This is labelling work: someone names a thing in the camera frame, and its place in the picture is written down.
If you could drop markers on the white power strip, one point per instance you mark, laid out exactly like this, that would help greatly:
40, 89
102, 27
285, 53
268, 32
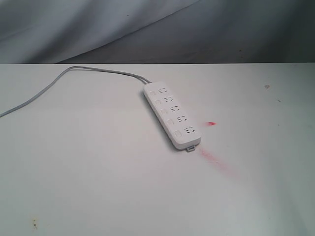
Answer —
178, 125

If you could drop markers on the grey backdrop cloth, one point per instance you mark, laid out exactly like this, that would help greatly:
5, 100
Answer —
157, 31

